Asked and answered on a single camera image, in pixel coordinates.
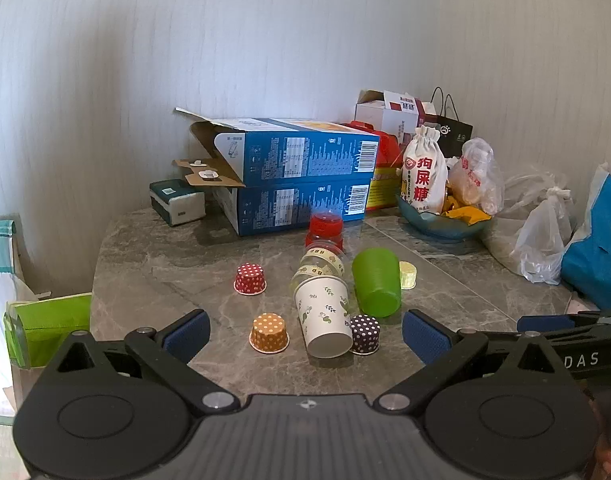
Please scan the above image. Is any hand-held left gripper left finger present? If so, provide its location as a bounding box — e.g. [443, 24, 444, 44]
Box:
[50, 309, 239, 415]

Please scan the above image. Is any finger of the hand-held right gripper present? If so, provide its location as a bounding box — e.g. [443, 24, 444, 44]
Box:
[517, 311, 607, 334]

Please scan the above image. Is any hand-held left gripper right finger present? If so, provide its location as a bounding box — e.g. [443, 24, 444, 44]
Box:
[375, 309, 574, 415]

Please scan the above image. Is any white leaf-print paper cup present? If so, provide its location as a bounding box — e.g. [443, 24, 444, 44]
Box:
[294, 275, 354, 359]

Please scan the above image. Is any purple polka-dot cupcake cup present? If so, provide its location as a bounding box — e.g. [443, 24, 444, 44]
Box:
[349, 314, 381, 356]

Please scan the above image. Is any green plastic cup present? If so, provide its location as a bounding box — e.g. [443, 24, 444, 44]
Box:
[351, 248, 401, 319]

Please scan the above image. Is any orange polka-dot cupcake cup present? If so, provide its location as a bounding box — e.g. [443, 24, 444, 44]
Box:
[249, 312, 291, 355]

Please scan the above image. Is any red polka-dot cupcake cup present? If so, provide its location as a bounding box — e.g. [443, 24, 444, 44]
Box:
[234, 263, 268, 295]

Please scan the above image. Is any clear patterned plastic cup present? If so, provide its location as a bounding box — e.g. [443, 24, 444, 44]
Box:
[291, 241, 347, 292]

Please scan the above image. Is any red-topped clear plastic cup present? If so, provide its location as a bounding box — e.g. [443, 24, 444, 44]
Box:
[305, 212, 345, 252]

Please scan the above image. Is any knotted clear plastic bag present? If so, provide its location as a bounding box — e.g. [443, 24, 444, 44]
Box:
[484, 169, 577, 286]

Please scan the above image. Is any blue shopping bag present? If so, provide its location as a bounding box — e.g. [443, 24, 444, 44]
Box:
[560, 159, 611, 312]

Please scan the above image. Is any blue glass bowl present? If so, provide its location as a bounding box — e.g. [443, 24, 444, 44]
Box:
[396, 191, 492, 244]

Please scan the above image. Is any yellow snack packet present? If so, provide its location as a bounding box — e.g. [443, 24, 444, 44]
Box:
[442, 194, 492, 224]

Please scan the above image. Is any green tissue pack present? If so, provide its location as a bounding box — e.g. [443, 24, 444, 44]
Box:
[149, 178, 207, 227]

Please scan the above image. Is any green tissue box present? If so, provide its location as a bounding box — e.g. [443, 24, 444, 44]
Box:
[4, 293, 93, 369]

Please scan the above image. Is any clear snack bag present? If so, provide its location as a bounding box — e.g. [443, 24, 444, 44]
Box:
[447, 137, 505, 216]

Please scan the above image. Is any red and yellow box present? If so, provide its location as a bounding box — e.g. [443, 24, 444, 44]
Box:
[342, 120, 405, 211]

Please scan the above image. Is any closed blue cardboard box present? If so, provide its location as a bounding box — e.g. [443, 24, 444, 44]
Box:
[214, 177, 374, 237]

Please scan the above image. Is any black paper bag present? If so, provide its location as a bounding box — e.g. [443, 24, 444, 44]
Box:
[424, 86, 474, 159]

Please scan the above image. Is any open blue cardboard box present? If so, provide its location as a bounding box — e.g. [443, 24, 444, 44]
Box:
[172, 107, 381, 189]

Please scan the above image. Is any white and red carton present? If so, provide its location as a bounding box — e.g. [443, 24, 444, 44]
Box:
[355, 88, 437, 142]

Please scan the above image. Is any white drawstring pouch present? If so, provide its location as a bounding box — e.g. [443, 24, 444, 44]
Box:
[400, 125, 447, 215]

